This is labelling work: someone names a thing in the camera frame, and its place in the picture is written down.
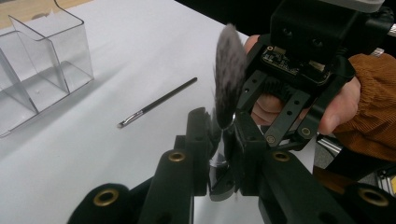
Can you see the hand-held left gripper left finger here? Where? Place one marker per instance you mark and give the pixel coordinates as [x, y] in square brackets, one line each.
[199, 149]

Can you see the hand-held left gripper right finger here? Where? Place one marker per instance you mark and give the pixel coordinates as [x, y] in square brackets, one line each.
[250, 155]

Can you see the thin black makeup brush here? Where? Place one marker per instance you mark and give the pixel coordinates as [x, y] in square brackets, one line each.
[162, 100]

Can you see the large fluffy makeup brush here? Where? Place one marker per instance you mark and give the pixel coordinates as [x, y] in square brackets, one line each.
[230, 77]

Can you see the clear plastic organizer box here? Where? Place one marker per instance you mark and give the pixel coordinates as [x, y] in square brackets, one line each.
[46, 68]

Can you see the white table cover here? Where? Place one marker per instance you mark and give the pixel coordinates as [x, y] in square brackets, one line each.
[93, 161]

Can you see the wooden table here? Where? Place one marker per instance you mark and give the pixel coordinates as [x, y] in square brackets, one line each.
[18, 9]

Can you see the aluminium floor rail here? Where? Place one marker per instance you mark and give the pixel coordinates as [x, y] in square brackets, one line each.
[328, 146]

